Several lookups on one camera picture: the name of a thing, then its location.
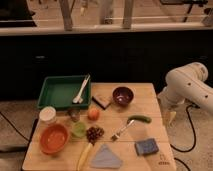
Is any black cable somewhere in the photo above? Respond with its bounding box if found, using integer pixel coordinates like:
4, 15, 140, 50
169, 103, 201, 171

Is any orange bowl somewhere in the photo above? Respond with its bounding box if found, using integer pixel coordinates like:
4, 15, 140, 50
39, 124, 70, 155

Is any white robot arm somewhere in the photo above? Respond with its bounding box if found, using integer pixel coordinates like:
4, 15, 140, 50
157, 62, 213, 126

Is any green plastic tray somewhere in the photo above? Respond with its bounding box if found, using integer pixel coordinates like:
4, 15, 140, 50
37, 75, 91, 110

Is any yellow banana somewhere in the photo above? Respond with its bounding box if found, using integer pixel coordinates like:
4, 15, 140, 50
76, 143, 93, 171

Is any bunch of dark grapes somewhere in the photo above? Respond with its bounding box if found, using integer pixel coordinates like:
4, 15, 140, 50
86, 126, 105, 144

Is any small green cup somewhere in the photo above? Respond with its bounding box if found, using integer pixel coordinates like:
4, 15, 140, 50
71, 122, 86, 138

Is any blue sponge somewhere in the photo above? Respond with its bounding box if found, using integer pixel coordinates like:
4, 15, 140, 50
134, 138, 159, 156

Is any white plastic spoon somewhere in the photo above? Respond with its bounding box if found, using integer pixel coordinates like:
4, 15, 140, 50
72, 74, 90, 104

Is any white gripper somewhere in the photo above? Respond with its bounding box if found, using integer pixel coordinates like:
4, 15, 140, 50
157, 87, 184, 126

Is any green cucumber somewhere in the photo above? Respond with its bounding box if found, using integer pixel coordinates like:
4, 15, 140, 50
127, 115, 152, 123

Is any grey triangular cloth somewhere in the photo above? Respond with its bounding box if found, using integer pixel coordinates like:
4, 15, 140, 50
90, 144, 123, 169

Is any purple bowl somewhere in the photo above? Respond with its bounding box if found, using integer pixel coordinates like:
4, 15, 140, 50
112, 87, 134, 107

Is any brown wooden block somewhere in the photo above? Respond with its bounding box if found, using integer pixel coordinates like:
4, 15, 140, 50
92, 94, 111, 109

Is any white lidded jar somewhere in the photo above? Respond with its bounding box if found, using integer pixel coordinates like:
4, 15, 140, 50
39, 106, 56, 124

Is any orange fruit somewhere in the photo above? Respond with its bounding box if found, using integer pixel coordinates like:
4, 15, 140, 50
88, 108, 100, 121

